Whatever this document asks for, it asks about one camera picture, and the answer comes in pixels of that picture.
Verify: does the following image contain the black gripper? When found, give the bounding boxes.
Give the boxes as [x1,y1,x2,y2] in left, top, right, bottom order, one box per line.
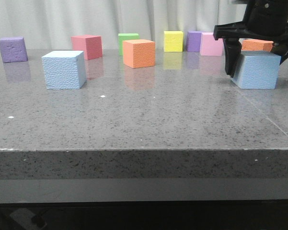
[214,0,288,77]

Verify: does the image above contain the light blue foam cube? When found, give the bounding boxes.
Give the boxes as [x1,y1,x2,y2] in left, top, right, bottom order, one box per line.
[42,50,86,90]
[231,50,281,90]

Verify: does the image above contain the orange pitted foam cube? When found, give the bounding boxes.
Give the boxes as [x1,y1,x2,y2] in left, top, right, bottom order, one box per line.
[242,39,274,52]

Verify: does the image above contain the pink foam cube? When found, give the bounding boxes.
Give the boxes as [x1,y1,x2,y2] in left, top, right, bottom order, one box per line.
[199,32,223,57]

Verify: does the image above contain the purple foam cube right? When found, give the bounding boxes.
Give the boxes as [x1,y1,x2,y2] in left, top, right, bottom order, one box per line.
[186,31,203,52]

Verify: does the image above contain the purple foam cube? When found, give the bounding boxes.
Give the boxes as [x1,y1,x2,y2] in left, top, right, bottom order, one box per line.
[0,36,28,63]
[186,31,203,52]

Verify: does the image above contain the yellow foam cube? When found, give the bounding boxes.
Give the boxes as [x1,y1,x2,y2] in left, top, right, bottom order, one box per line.
[164,31,184,52]

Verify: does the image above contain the green foam cube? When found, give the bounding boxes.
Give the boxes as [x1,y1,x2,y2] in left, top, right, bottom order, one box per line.
[118,33,139,56]

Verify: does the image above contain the red foam cube far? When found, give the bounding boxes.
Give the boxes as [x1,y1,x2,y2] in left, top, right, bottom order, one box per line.
[71,34,103,60]

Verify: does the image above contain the grey curtain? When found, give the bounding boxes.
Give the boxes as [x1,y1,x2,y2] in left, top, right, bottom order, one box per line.
[0,0,246,50]

